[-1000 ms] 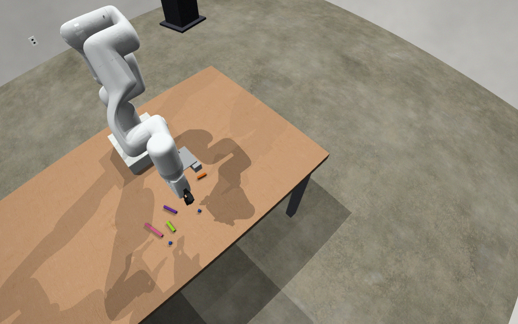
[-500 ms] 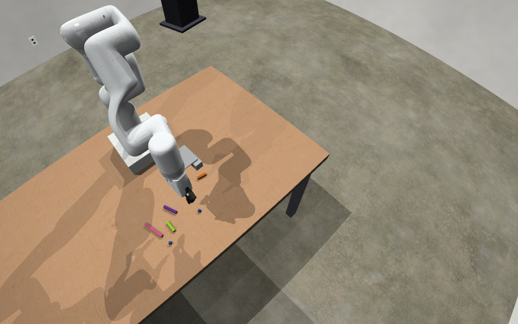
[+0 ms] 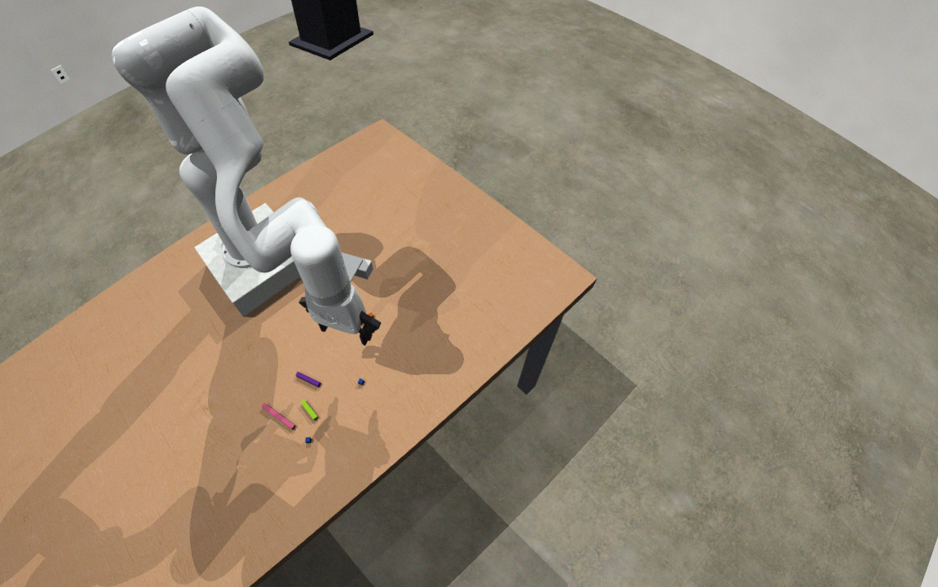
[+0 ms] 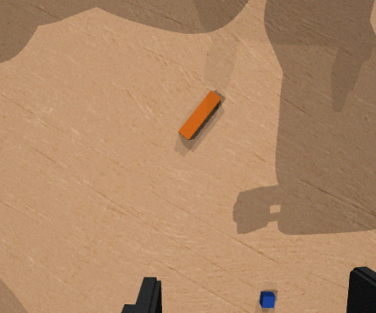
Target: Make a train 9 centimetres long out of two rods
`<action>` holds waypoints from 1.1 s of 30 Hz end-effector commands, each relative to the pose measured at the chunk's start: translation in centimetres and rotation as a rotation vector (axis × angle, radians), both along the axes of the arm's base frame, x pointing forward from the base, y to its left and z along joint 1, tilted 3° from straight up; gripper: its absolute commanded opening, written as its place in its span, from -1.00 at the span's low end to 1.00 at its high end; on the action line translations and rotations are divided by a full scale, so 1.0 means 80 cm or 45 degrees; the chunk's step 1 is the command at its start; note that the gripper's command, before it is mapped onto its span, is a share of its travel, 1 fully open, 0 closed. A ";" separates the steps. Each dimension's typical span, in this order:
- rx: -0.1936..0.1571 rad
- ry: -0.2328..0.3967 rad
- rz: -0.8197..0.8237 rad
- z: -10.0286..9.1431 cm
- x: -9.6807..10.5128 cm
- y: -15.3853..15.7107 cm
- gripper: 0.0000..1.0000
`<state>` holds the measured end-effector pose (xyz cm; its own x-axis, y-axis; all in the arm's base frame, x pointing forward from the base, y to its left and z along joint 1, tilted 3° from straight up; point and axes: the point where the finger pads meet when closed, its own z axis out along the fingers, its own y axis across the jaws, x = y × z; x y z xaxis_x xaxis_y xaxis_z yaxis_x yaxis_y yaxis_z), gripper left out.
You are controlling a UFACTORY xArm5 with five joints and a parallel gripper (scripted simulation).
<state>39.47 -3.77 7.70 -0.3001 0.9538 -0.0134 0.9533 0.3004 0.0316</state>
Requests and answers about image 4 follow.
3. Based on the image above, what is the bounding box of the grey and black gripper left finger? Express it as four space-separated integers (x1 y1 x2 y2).
121 277 162 313

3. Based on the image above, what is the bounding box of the small blue cube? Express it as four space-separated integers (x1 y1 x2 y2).
259 291 275 308

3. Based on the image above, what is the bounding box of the orange rod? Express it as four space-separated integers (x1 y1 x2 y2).
178 90 221 140

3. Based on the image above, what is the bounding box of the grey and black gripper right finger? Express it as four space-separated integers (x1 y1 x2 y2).
346 266 376 313

